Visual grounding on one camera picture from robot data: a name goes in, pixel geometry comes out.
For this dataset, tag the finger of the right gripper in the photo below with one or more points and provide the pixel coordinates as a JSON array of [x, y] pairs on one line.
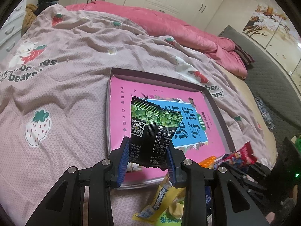
[[258, 169], [256, 183]]

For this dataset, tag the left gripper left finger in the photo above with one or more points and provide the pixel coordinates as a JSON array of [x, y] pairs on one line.
[[64, 203]]

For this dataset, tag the red snack packet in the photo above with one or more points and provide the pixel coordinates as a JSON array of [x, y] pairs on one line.
[[243, 157]]

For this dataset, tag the orange yellow cracker packet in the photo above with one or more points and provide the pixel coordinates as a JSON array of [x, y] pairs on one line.
[[208, 162]]

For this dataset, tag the light green candy bag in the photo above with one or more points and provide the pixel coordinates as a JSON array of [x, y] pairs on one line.
[[173, 214]]

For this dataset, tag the yellow Alpenliebe candy packet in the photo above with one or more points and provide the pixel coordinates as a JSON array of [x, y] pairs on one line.
[[164, 197]]

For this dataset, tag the black green pea packet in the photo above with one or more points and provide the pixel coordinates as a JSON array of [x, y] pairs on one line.
[[152, 130]]

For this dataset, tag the blue snack packet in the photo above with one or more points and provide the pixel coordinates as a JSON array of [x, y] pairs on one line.
[[208, 197]]

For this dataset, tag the dark patterned cloth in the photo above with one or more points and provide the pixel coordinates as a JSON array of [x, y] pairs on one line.
[[265, 114]]

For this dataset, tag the purple shallow box tray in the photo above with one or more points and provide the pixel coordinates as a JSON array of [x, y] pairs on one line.
[[164, 122]]

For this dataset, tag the grey headboard cushion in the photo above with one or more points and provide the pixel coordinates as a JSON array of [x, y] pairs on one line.
[[270, 85]]

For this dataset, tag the pink quilt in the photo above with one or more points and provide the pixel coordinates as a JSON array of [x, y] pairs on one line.
[[156, 23]]

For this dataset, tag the pink strawberry bed sheet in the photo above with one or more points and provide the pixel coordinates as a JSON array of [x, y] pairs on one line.
[[53, 97]]

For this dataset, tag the white drawer cabinet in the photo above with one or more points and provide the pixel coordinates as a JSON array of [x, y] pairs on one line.
[[11, 30]]

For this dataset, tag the brown knitted cloth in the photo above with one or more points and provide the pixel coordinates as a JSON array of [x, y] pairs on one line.
[[28, 18]]

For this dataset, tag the dark clothes pile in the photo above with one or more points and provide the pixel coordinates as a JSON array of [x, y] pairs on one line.
[[43, 4]]

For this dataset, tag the tree painting wall panels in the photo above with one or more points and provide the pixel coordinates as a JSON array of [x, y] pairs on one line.
[[272, 29]]

